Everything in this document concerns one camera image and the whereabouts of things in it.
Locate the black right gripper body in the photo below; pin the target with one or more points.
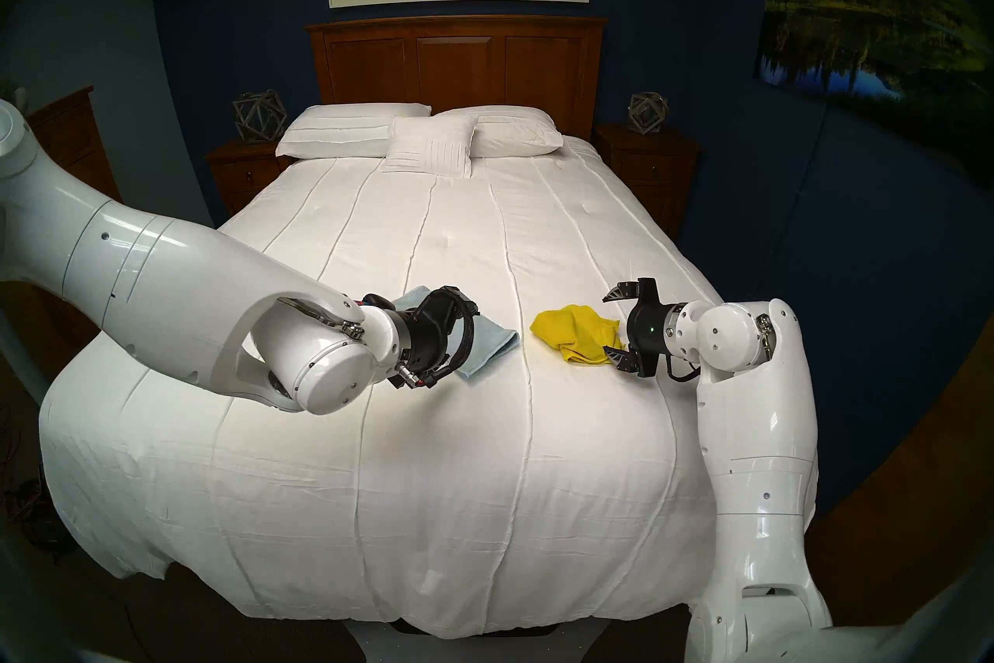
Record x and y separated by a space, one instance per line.
651 331

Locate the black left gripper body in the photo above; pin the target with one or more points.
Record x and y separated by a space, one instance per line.
427 335

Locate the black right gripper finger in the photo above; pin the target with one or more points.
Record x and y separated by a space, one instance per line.
625 358
623 290

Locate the yellow hand towel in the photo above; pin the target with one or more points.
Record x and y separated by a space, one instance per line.
575 331

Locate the light blue hand towel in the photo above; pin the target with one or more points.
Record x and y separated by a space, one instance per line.
489 347

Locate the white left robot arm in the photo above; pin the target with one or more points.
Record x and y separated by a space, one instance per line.
155 281

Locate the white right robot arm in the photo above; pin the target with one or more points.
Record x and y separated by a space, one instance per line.
761 452

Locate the brown wooden nightstand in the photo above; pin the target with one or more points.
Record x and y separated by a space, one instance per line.
652 168
245 172

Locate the white bed comforter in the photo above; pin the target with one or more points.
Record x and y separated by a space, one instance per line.
450 498

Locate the small pleated white pillow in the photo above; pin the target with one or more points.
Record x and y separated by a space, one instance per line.
431 149

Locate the large white pillow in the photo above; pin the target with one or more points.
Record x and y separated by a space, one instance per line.
334 129
520 133

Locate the brown wooden headboard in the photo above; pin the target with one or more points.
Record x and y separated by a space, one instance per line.
458 59

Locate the forest lake poster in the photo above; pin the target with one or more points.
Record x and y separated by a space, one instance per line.
846 17

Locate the brown wooden dresser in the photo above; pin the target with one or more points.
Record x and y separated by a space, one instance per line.
70 133

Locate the white plant pot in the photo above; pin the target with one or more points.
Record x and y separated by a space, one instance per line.
15 100

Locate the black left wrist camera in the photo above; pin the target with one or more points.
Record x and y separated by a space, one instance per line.
397 379

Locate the grey geometric frame ornament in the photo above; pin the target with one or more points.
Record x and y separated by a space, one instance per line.
647 115
254 125

